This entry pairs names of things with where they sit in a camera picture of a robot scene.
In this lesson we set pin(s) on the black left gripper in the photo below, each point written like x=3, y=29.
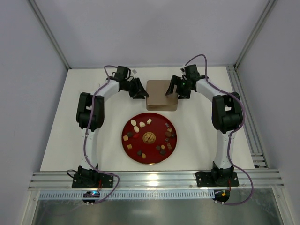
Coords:
x=135, y=87

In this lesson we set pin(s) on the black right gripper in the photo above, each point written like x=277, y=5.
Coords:
x=177, y=85

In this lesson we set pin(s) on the gold tin lid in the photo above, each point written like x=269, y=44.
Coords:
x=156, y=90

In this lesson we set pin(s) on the gold tin box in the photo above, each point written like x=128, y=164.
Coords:
x=162, y=108

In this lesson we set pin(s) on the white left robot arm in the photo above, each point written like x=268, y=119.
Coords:
x=90, y=113

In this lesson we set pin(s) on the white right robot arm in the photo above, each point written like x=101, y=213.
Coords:
x=228, y=116

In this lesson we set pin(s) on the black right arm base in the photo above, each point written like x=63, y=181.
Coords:
x=217, y=178

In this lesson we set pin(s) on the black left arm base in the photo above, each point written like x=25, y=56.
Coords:
x=93, y=180

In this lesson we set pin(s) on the white shell chocolate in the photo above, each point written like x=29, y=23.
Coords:
x=142, y=124

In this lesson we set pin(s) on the white swirl oval chocolate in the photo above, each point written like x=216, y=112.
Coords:
x=136, y=129

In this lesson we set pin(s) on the dark fluted round chocolate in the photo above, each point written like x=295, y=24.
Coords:
x=130, y=134

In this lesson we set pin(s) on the tan rounded square chocolate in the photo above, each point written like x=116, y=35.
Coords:
x=126, y=138

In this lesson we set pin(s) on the brown round disc chocolate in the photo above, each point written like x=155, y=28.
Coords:
x=168, y=134

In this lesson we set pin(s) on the dark striped cube chocolate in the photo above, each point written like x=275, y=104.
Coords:
x=162, y=152

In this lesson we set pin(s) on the red round plate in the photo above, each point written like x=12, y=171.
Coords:
x=150, y=136

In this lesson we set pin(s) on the dark rough truffle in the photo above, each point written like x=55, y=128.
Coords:
x=139, y=152

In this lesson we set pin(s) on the slotted white cable duct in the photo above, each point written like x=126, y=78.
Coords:
x=128, y=195

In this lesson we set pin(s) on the aluminium right side rail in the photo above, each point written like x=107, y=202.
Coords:
x=253, y=139

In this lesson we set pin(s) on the aluminium rail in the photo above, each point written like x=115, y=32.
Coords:
x=261, y=178
x=253, y=139

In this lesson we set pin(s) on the aluminium front rail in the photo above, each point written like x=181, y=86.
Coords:
x=261, y=178

